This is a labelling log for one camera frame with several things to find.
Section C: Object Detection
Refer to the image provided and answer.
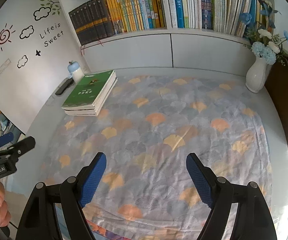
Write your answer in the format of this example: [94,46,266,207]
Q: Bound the blue artificial flowers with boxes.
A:
[239,0,288,68]

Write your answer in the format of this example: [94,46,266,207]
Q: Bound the green fables book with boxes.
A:
[61,69,116,111]

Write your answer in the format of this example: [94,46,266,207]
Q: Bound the patterned ginkgo tablecloth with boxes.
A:
[40,76,272,239]

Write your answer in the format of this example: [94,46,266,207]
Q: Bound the shelf book row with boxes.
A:
[68,0,275,46]

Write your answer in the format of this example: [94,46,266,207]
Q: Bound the red puppet adventure book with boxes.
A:
[62,73,119,117]

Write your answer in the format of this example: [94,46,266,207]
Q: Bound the white cup blue lid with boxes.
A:
[67,61,84,84]

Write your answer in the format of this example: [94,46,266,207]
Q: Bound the white ceramic vase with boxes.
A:
[245,57,270,93]

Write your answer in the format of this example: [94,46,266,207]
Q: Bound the person left hand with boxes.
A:
[0,182,11,228]

